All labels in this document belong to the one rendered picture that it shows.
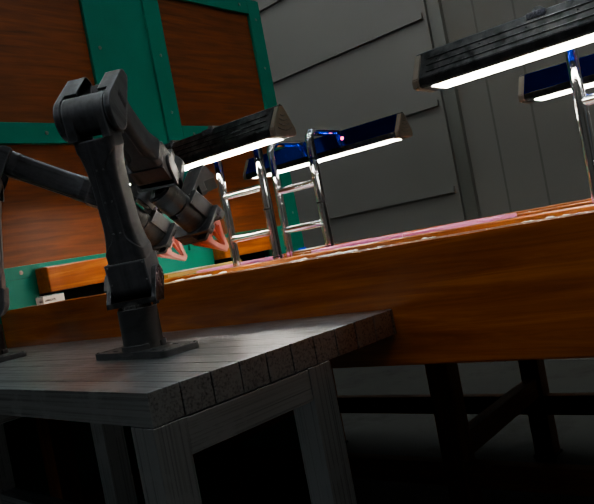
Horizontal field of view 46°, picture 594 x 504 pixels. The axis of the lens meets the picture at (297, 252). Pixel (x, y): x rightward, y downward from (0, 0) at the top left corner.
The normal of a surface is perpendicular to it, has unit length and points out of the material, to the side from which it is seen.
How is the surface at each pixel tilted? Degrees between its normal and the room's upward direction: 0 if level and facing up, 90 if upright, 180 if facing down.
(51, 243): 90
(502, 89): 90
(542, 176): 90
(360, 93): 90
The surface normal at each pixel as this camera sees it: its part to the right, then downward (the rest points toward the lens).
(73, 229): 0.77, -0.14
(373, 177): -0.68, 0.14
